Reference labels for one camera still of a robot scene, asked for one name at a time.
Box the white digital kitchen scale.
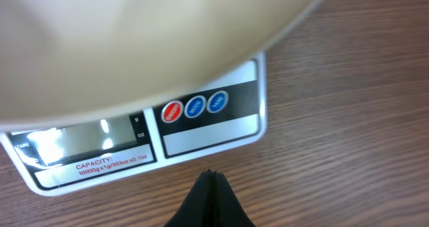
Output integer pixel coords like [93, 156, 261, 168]
[1, 53, 267, 196]

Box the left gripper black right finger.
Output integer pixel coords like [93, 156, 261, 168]
[212, 172, 255, 227]

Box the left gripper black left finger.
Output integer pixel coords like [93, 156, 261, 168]
[165, 170, 213, 227]

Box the white bowl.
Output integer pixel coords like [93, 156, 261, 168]
[1, 0, 323, 131]

